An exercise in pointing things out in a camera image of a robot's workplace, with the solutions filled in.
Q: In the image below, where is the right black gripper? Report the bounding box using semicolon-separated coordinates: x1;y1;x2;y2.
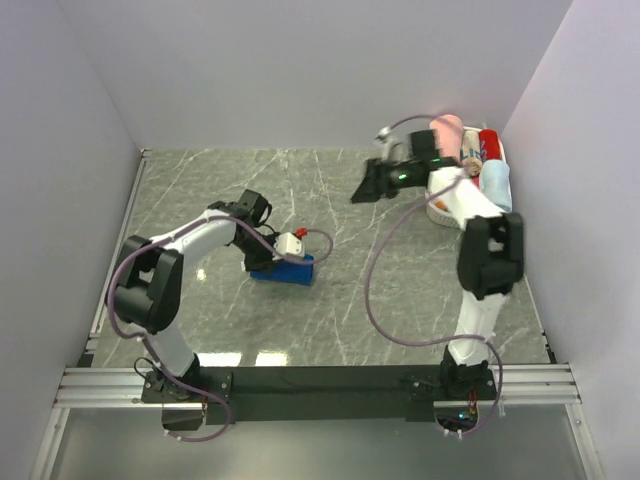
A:
349;158;417;205

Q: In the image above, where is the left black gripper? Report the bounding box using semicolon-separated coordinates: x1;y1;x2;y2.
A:
235;231;286;277

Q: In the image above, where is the dark blue towel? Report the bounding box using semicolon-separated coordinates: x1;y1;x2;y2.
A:
244;253;314;286

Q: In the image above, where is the light blue towel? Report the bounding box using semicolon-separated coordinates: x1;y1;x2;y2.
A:
479;159;512;212

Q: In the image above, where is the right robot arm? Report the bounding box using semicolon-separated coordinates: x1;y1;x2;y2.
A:
351;130;524;399

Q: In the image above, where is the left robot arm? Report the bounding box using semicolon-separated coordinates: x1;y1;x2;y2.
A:
105;189;277;402

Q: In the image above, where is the pink rolled towel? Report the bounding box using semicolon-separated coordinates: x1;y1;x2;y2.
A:
430;114;464;167

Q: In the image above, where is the beige rolled towel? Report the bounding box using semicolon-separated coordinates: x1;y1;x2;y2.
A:
460;130;483;177

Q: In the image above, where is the red rolled towel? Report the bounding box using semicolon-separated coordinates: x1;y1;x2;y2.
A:
478;129;503;162

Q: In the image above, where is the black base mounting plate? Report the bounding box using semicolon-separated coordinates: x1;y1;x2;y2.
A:
141;365;498;425

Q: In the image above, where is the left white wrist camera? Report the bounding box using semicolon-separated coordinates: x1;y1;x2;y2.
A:
273;232;306;261

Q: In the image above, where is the aluminium rail frame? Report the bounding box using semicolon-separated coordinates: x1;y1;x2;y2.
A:
31;364;605;479

